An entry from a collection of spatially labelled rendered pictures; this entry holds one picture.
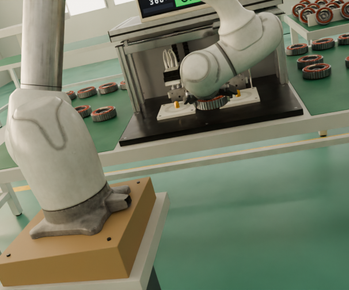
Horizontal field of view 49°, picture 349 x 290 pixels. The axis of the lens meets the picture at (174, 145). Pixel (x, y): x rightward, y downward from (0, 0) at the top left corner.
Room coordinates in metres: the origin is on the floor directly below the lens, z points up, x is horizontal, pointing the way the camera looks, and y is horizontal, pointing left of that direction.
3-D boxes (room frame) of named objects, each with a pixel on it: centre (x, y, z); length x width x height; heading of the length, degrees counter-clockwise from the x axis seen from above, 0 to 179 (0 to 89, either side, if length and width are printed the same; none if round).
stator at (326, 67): (1.53, -0.64, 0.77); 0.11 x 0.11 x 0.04
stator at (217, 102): (1.29, -0.16, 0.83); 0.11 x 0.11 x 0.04
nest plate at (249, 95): (1.42, -0.29, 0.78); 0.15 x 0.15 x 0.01; 79
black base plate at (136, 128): (1.46, -0.17, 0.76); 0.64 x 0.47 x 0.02; 79
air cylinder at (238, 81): (1.57, -0.31, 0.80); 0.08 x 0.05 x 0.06; 79
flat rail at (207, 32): (1.55, -0.19, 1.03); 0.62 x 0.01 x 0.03; 79
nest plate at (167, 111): (1.47, -0.05, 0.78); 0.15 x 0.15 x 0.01; 79
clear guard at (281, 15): (1.42, -0.36, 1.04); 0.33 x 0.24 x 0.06; 169
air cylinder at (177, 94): (1.61, -0.08, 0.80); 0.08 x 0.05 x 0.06; 79
